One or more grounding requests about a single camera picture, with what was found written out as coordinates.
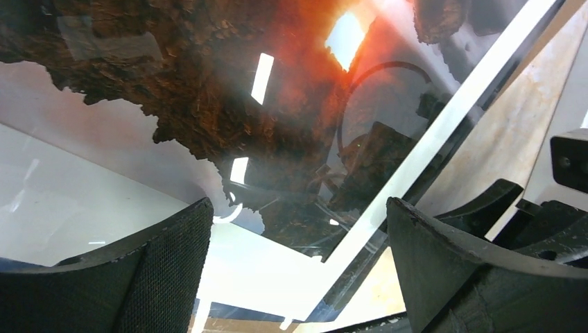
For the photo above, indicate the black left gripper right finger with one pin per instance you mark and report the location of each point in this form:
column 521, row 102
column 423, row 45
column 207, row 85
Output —
column 452, row 281

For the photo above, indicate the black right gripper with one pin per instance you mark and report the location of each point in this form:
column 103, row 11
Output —
column 552, row 231

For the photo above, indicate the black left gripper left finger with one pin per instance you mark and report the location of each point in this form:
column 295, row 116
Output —
column 145, row 282

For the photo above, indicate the sunset landscape photo print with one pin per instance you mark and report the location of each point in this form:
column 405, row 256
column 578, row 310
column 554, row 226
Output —
column 305, row 108

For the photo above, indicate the brown cardboard backing board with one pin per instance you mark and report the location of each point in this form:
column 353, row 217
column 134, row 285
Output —
column 505, row 144

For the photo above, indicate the white photo mat board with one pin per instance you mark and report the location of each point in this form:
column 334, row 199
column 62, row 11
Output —
column 77, row 177

